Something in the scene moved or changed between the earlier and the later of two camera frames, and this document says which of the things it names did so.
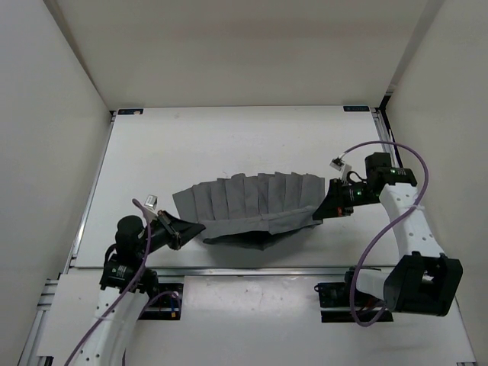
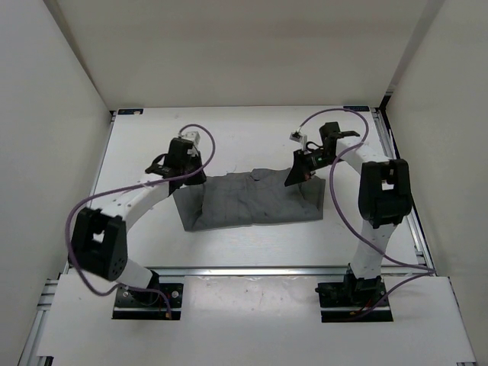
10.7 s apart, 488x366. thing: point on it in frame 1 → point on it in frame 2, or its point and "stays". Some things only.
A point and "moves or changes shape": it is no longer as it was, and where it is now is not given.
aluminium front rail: x=252 y=271 stays
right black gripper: x=334 y=203 → x=300 y=169
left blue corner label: x=130 y=111 stays
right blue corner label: x=356 y=108 stays
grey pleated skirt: x=246 y=211 moves or changes shape
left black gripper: x=179 y=232 → x=200 y=178
